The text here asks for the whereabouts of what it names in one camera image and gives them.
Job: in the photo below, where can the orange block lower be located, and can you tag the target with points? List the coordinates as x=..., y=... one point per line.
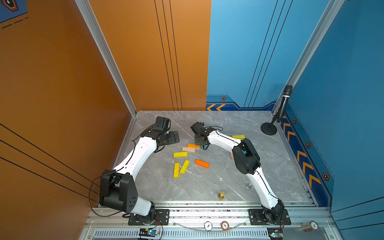
x=202, y=163

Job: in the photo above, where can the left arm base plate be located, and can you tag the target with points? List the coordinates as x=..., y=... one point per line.
x=161, y=217

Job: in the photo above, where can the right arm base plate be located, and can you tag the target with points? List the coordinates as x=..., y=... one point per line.
x=261, y=217

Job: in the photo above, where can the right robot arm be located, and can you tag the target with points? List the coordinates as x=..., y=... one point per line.
x=247, y=162

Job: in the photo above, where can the right green circuit board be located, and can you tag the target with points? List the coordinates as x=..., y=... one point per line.
x=275, y=234

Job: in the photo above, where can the yellow block horizontal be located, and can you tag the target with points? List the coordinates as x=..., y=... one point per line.
x=180, y=154

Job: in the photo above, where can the silver weight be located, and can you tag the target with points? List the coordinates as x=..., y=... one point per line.
x=248, y=186

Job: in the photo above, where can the copper round token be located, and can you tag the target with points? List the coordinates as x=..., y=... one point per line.
x=225, y=226

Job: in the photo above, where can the yellow block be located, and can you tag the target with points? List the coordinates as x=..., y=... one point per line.
x=184, y=167
x=239, y=137
x=176, y=173

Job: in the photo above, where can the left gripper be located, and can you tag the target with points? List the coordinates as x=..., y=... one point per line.
x=173, y=139

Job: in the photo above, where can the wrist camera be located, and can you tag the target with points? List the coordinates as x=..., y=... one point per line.
x=198, y=128
x=162, y=124

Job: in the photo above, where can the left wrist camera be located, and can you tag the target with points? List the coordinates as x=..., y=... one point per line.
x=162, y=124

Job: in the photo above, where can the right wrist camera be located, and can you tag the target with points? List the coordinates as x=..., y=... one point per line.
x=198, y=128

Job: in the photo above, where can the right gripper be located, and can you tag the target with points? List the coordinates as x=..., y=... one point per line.
x=196, y=140

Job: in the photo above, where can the black microphone on stand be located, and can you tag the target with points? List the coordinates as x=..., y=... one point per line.
x=269, y=128

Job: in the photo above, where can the white round token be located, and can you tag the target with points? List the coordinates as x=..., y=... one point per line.
x=208, y=226

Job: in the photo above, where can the green circuit board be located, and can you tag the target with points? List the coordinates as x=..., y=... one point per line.
x=149, y=233
x=275, y=234

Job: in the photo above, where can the light orange block centre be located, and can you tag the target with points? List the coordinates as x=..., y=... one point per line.
x=193, y=146

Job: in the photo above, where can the yellow block tilted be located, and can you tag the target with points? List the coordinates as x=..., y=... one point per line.
x=184, y=167

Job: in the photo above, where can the left green circuit board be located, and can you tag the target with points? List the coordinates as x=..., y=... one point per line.
x=149, y=233

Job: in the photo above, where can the brass weight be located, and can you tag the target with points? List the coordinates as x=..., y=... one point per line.
x=221, y=195

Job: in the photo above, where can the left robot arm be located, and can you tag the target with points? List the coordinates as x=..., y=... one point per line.
x=118, y=190

